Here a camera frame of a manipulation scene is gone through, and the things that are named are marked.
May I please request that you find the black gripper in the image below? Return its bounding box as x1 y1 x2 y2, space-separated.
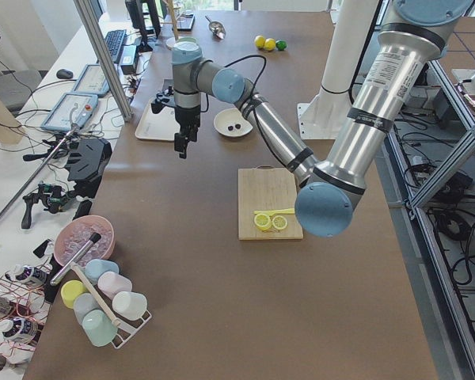
174 105 201 158

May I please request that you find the cream round plate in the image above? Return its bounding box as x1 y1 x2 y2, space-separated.
214 108 253 138

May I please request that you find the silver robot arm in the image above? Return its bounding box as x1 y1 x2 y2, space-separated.
169 1 469 237

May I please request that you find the cream rabbit tray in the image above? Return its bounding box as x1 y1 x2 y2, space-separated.
135 97 179 143

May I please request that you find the wooden cutting board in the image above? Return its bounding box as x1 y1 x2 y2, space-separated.
237 168 303 241

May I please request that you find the wooden stand with base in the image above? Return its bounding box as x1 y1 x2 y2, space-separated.
162 0 180 50

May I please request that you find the far teach pendant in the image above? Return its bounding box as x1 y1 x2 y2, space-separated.
72 64 110 97

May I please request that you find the teach pendant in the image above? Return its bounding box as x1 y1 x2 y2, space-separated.
40 92 98 132
72 64 110 97

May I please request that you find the upper lemon slice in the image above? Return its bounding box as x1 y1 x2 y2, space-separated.
253 213 272 231

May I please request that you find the lemon slice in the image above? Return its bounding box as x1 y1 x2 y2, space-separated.
253 213 272 231
272 215 288 231

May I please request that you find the metal scoop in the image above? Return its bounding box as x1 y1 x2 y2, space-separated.
205 15 226 40

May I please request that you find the near teach pendant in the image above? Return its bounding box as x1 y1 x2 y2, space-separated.
40 92 98 132

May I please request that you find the upper yellow lemon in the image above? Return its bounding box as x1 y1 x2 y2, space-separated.
254 35 266 49

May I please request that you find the yellow lemon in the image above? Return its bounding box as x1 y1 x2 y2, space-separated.
263 38 276 51
254 35 266 49

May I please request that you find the yellow plastic knife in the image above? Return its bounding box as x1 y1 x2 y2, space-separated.
253 207 295 216

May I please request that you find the black keyboard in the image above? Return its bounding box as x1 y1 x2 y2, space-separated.
104 29 127 63

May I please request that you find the lower lemon slice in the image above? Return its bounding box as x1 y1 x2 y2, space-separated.
272 215 288 231

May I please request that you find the lower yellow lemon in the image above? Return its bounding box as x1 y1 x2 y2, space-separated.
263 38 276 51

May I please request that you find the green lime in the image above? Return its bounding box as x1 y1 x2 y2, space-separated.
275 40 287 51

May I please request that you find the steel muddler black tip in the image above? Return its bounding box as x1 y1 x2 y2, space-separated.
49 233 101 287

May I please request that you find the black computer mouse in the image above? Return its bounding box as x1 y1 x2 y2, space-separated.
56 69 74 79

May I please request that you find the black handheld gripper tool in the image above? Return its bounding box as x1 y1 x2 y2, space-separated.
21 182 76 230

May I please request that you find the pink ice bowl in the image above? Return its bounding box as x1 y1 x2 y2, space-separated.
54 215 116 267

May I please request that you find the blue cup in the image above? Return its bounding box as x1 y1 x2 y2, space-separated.
84 259 120 285

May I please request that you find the pink cup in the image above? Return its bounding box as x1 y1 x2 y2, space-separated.
97 271 132 300

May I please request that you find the white cup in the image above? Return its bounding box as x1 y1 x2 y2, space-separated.
112 291 147 321

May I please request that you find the yellow cup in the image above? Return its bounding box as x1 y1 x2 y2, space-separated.
61 279 88 309

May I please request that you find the grey cup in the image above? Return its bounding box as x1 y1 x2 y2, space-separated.
73 293 100 325

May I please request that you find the green cup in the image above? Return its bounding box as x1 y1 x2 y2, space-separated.
82 310 118 347

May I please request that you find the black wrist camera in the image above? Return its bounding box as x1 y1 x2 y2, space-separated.
150 90 176 114

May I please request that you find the black camera cable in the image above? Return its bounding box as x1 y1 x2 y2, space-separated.
199 54 268 114

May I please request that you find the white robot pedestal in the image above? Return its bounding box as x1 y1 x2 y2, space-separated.
298 0 381 140

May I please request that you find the aluminium frame post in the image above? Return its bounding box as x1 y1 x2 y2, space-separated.
74 0 132 122

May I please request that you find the white wire cup rack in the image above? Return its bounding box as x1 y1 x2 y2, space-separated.
71 264 153 349

